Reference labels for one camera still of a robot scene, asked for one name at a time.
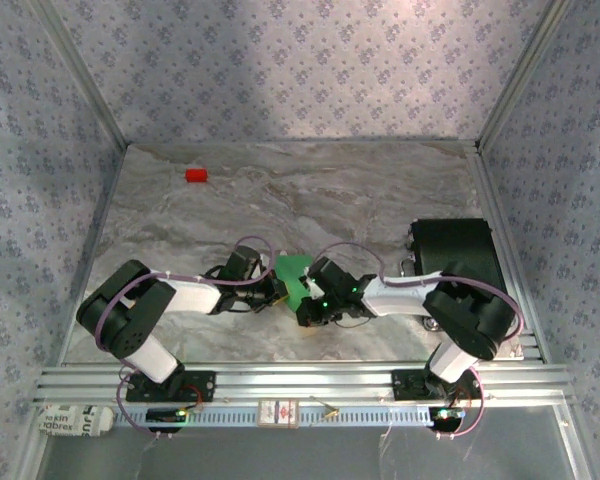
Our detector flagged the small brass hook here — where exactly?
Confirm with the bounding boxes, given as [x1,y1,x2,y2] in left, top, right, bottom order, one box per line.
[309,396,340,426]

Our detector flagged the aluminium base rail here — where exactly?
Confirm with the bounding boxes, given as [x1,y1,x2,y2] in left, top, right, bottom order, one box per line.
[32,364,574,404]

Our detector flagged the aluminium frame post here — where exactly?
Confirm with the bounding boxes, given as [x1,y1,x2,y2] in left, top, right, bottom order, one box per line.
[29,0,131,149]
[477,0,575,149]

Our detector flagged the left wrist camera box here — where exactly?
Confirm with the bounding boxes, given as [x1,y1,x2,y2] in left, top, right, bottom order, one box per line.
[222,244,272,282]

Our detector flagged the small white label card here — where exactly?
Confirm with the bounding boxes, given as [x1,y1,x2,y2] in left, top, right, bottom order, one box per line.
[257,398,300,430]

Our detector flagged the white printed paper roll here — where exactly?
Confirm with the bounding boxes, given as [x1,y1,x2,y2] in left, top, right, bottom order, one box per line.
[37,403,115,440]

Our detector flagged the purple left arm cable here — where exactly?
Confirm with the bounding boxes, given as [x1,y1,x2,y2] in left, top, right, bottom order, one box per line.
[94,235,277,441]

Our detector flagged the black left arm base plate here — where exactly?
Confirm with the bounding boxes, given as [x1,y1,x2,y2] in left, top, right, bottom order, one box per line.
[124,370,217,403]

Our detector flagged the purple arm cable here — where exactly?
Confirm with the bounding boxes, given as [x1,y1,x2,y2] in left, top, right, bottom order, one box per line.
[312,242,526,441]
[94,235,277,441]

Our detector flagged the aluminium side rail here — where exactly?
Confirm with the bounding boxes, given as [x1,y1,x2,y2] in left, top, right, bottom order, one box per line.
[54,144,131,366]
[467,142,546,364]

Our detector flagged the grey slotted cable duct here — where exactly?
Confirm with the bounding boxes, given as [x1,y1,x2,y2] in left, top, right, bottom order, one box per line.
[113,405,431,429]

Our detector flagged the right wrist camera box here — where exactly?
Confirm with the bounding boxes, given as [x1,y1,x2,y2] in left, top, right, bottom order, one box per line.
[304,255,357,301]

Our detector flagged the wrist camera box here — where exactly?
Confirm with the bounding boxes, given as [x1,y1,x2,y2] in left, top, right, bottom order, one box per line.
[304,255,357,301]
[222,244,272,282]

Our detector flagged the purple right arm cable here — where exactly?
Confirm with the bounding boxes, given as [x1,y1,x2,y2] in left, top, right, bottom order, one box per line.
[312,242,526,441]

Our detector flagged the black case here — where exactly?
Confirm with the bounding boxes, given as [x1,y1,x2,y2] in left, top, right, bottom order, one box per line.
[409,217,509,332]

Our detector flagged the green paper sheet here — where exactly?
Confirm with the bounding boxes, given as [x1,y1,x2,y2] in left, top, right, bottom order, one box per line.
[273,254,314,314]

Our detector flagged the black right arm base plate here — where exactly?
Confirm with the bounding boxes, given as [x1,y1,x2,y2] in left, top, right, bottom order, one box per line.
[391,368,483,401]

